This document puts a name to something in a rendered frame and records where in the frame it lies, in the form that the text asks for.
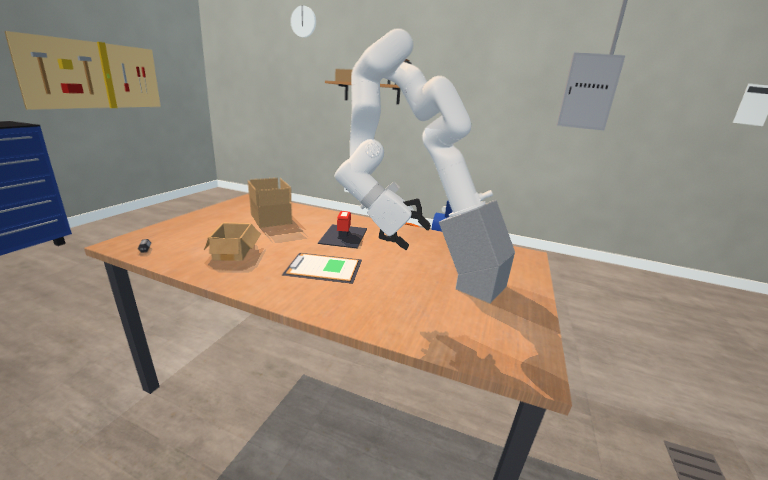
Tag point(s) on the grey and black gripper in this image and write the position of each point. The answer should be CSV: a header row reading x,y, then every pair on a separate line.
x,y
390,212

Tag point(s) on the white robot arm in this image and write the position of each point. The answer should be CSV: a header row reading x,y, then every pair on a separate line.
x,y
425,101

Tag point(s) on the brown cardboard box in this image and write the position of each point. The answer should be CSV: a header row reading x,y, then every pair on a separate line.
x,y
271,207
226,239

